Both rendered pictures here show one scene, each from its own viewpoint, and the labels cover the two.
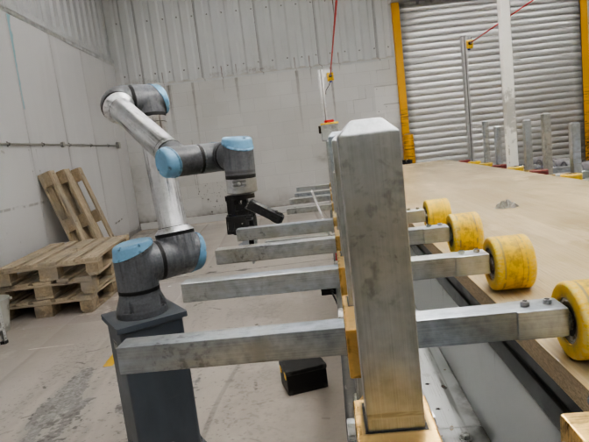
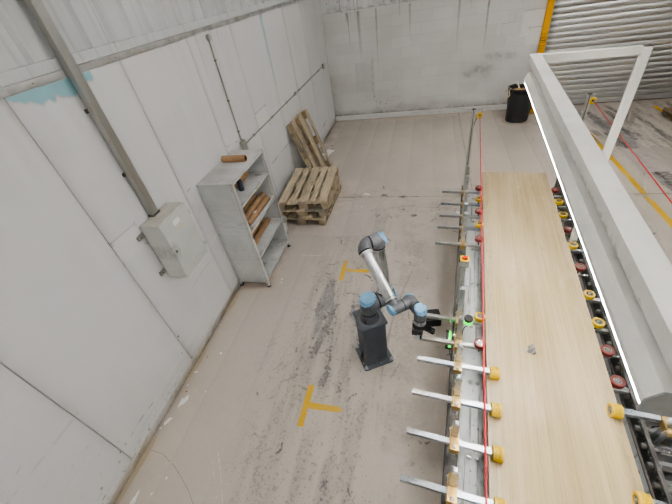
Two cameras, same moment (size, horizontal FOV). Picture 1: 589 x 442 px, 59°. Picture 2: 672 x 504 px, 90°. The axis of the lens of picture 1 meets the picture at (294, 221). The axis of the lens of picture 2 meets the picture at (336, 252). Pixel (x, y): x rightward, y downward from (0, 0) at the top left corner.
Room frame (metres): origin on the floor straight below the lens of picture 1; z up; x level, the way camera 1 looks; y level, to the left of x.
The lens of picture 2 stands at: (-0.09, 0.11, 3.08)
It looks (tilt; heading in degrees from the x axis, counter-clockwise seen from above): 39 degrees down; 20
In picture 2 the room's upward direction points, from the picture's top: 10 degrees counter-clockwise
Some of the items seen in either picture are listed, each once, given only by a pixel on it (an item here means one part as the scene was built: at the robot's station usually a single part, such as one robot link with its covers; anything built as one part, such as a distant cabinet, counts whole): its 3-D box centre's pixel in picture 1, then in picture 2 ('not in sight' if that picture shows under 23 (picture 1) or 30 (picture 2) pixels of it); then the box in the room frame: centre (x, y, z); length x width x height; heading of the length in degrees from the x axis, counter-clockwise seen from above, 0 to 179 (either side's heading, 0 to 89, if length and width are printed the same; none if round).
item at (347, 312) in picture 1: (368, 327); (452, 488); (0.54, -0.07, 0.95); 0.14 x 0.06 x 0.05; 176
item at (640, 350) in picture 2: not in sight; (566, 149); (1.54, -0.47, 2.34); 2.40 x 0.12 x 0.08; 176
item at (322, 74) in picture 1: (332, 134); (472, 151); (4.11, -0.37, 1.20); 0.15 x 0.12 x 1.00; 176
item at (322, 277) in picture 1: (344, 274); (450, 441); (0.77, -0.07, 0.95); 0.50 x 0.04 x 0.04; 86
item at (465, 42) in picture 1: (471, 110); (575, 146); (4.03, -1.44, 1.25); 0.15 x 0.08 x 1.10; 176
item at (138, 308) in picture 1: (140, 299); (369, 313); (1.89, 0.60, 0.65); 0.19 x 0.19 x 0.10
